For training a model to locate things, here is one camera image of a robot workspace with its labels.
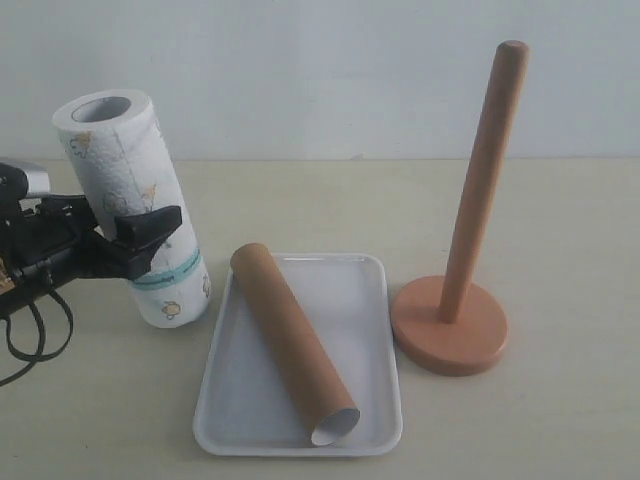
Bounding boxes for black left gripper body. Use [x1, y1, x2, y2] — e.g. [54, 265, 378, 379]
[1, 194, 130, 295]

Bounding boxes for printed white paper towel roll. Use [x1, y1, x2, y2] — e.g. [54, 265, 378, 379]
[52, 89, 212, 328]

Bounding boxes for brown cardboard tube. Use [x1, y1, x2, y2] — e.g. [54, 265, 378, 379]
[230, 243, 360, 446]

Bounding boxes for wooden paper towel holder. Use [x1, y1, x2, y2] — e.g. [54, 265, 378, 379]
[391, 40, 529, 376]

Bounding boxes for white rectangular plastic tray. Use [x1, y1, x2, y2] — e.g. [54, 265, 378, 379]
[193, 253, 403, 457]

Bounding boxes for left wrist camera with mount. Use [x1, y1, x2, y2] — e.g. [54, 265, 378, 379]
[1, 158, 51, 207]

